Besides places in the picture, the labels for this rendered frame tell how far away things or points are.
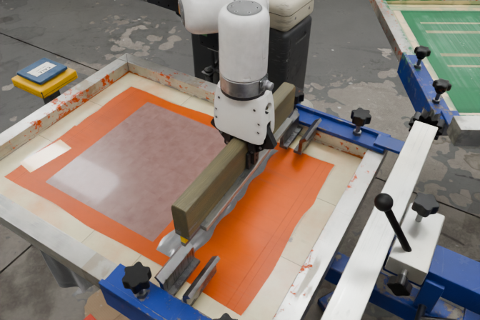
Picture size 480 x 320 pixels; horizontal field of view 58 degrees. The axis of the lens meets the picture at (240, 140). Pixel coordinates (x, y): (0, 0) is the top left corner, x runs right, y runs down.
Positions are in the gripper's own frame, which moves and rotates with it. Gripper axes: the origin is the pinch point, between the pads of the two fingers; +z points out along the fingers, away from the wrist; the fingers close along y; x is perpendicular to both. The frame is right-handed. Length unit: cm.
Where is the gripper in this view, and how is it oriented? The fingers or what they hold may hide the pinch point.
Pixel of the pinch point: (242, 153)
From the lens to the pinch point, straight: 80.3
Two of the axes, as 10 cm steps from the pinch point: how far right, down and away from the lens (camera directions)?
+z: 0.0, 7.4, 6.7
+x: -5.2, 5.7, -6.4
